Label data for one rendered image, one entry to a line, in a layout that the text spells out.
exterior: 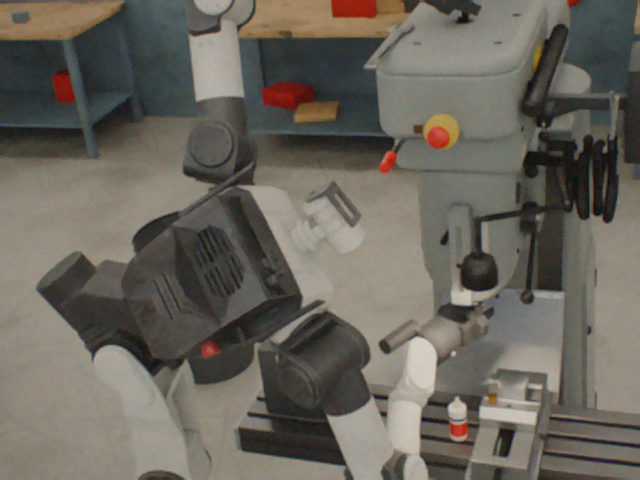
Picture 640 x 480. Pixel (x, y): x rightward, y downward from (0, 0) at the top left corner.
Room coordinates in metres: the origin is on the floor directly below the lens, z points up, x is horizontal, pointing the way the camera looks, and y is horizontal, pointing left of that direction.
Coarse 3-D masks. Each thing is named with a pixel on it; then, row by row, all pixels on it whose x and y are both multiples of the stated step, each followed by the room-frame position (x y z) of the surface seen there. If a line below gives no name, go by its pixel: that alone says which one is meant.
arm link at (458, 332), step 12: (444, 312) 1.76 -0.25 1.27; (456, 312) 1.76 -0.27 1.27; (468, 312) 1.75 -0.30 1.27; (432, 324) 1.69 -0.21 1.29; (444, 324) 1.69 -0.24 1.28; (456, 324) 1.71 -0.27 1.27; (468, 324) 1.71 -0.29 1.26; (480, 324) 1.71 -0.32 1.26; (456, 336) 1.68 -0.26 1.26; (468, 336) 1.70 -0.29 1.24; (480, 336) 1.71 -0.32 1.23; (456, 348) 1.67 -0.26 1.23
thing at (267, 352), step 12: (264, 348) 1.94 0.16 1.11; (276, 348) 1.93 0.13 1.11; (264, 360) 1.93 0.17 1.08; (276, 360) 1.92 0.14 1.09; (264, 372) 1.93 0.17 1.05; (276, 372) 1.92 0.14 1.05; (264, 384) 1.94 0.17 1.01; (276, 384) 1.92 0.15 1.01; (264, 396) 1.94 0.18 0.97; (276, 396) 1.93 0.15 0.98; (276, 408) 1.93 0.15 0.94; (288, 408) 1.92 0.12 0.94; (300, 408) 1.91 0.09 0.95; (312, 408) 1.89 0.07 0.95
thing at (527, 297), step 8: (528, 200) 1.81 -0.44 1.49; (528, 208) 1.78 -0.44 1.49; (528, 216) 1.77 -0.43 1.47; (536, 216) 1.77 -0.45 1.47; (528, 224) 1.76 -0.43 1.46; (536, 224) 1.77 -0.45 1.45; (528, 232) 1.77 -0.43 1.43; (536, 232) 1.77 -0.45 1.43; (528, 264) 1.72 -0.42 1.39; (528, 272) 1.71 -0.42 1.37; (528, 280) 1.70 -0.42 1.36; (528, 288) 1.69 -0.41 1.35; (520, 296) 1.68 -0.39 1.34; (528, 296) 1.67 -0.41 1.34; (528, 304) 1.67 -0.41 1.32
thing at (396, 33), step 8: (408, 24) 1.79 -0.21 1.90; (392, 32) 1.75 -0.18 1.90; (400, 32) 1.74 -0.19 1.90; (408, 32) 1.75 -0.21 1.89; (392, 40) 1.70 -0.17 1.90; (384, 48) 1.65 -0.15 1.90; (376, 56) 1.61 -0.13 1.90; (384, 56) 1.62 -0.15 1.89; (368, 64) 1.58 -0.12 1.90; (376, 64) 1.57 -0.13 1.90
